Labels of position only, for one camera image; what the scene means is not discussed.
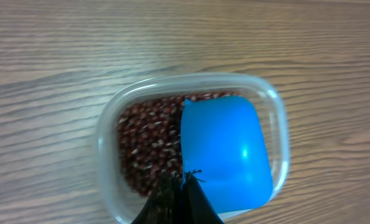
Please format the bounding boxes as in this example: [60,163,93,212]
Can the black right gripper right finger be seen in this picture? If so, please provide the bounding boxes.
[181,170,224,224]

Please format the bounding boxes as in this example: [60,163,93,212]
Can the clear plastic container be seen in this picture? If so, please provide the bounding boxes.
[94,72,290,223]

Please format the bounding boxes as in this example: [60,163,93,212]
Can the blue plastic measuring scoop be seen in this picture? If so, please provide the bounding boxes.
[180,96,273,213]

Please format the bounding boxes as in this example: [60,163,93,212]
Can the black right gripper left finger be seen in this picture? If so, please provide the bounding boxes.
[132,173,182,224]

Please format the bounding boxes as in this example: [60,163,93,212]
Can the red adzuki beans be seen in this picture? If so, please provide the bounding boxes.
[116,91,240,197]

